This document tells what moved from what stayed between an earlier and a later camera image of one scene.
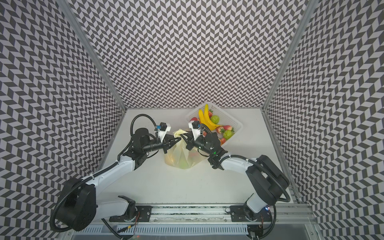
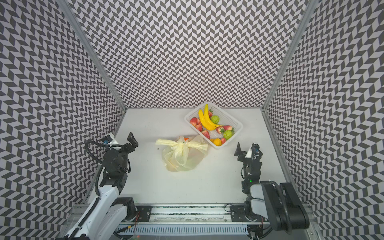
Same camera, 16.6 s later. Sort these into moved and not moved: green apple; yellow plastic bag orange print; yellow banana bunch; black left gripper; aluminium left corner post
Moved: black left gripper; yellow plastic bag orange print
Not moved: green apple; aluminium left corner post; yellow banana bunch
